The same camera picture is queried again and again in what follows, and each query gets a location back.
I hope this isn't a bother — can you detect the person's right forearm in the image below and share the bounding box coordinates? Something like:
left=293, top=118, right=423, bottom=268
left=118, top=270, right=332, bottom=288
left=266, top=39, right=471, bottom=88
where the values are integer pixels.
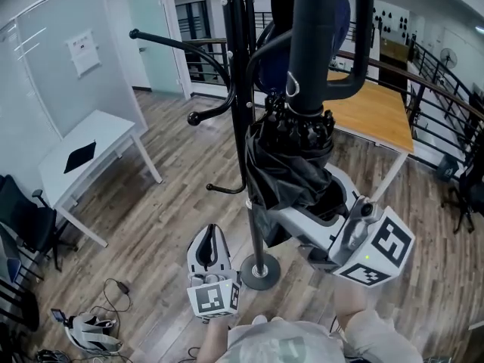
left=334, top=285, right=368, bottom=332

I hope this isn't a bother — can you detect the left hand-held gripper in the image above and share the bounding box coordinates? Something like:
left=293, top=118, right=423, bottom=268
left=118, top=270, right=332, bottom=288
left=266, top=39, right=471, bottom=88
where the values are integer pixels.
left=186, top=224, right=243, bottom=321

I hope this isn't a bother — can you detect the black metal railing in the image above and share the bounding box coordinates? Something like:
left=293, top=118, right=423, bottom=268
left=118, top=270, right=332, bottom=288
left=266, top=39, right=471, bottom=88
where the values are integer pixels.
left=177, top=11, right=484, bottom=173

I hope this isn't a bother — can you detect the white desk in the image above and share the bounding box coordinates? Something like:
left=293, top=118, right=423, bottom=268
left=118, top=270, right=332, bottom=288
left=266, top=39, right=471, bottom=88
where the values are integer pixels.
left=39, top=110, right=163, bottom=249

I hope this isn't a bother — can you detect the standing fan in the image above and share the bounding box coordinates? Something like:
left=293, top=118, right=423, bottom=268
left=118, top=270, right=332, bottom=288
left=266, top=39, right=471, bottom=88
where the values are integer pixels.
left=440, top=47, right=459, bottom=71

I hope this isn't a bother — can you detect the blue seat chair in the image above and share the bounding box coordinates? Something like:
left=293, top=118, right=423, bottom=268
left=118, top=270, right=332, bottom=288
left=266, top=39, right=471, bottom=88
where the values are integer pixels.
left=0, top=232, right=23, bottom=290

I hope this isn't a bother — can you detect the black coat stand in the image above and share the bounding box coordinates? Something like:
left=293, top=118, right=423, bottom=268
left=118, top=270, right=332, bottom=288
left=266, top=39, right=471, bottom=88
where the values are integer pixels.
left=129, top=0, right=283, bottom=291

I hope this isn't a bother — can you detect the dark blue cap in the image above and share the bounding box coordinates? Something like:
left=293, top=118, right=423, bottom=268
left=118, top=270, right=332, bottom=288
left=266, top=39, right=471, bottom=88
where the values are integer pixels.
left=256, top=0, right=352, bottom=94

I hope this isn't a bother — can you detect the person's left forearm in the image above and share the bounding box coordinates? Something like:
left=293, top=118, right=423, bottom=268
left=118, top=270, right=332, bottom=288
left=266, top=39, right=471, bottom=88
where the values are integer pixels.
left=198, top=318, right=231, bottom=363

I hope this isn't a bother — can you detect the grey backpack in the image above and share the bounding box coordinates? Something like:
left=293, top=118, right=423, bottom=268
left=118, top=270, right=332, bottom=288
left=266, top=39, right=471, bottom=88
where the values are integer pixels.
left=64, top=313, right=124, bottom=355

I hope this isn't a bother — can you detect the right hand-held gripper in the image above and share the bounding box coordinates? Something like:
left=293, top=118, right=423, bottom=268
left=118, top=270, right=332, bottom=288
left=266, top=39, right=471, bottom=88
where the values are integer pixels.
left=278, top=163, right=416, bottom=289

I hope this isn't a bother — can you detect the black office chair with armrests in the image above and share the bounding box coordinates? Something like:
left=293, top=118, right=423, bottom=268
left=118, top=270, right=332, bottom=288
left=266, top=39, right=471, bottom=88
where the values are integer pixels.
left=0, top=174, right=79, bottom=271

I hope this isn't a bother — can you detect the black folding umbrella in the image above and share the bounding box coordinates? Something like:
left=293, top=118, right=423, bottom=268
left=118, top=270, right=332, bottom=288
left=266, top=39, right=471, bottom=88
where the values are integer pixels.
left=244, top=0, right=375, bottom=249

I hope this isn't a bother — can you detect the black swivel chair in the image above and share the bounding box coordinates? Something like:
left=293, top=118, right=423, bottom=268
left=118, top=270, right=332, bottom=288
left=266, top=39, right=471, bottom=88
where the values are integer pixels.
left=442, top=160, right=484, bottom=234

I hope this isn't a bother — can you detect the white paper notice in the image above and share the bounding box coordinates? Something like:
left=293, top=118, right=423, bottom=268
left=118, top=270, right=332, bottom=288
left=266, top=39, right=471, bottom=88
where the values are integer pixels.
left=64, top=28, right=102, bottom=79

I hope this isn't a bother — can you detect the wooden top table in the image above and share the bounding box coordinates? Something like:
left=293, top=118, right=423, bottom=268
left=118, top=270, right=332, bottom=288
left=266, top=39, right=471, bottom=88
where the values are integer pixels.
left=324, top=70, right=416, bottom=203

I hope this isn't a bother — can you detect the dark storage box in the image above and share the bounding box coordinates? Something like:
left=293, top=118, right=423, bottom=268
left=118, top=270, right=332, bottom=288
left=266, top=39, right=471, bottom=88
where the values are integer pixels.
left=438, top=155, right=464, bottom=183

